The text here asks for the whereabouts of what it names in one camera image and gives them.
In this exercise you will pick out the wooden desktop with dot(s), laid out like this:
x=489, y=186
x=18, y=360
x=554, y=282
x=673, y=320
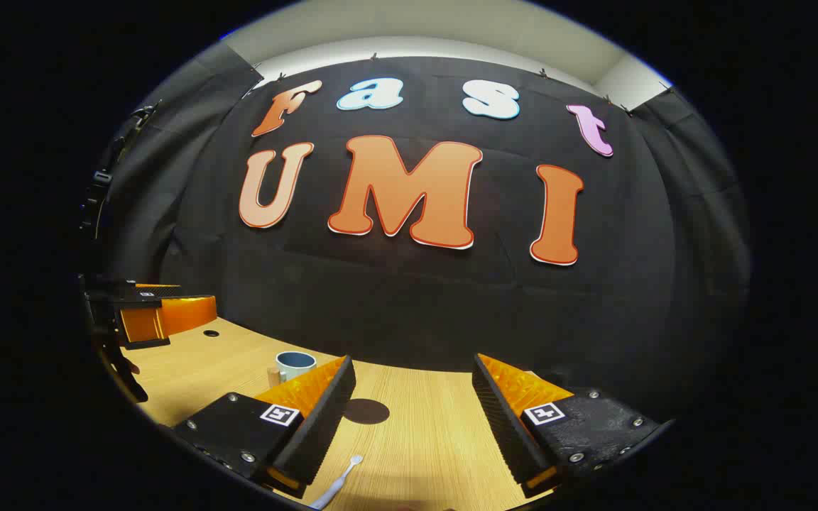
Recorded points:
x=423, y=440

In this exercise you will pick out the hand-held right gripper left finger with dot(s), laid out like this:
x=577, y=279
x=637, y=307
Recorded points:
x=324, y=415

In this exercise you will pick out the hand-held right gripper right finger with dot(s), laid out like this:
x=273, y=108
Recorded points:
x=498, y=419

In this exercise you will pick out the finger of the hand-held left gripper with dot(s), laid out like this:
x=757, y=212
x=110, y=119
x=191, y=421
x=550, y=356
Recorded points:
x=182, y=312

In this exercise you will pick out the black backdrop cloth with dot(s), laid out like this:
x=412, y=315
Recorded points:
x=416, y=305

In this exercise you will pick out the white toothbrush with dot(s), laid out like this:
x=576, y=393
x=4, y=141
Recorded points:
x=338, y=484

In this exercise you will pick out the dark brown round coaster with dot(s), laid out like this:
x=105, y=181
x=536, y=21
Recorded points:
x=366, y=411

